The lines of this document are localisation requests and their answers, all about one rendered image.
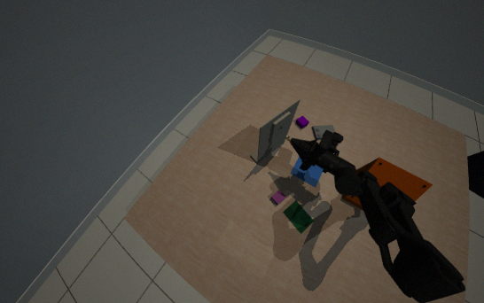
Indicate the small purple block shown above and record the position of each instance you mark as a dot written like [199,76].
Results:
[302,122]
[278,197]

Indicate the blue flat square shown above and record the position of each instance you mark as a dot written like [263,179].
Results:
[311,176]

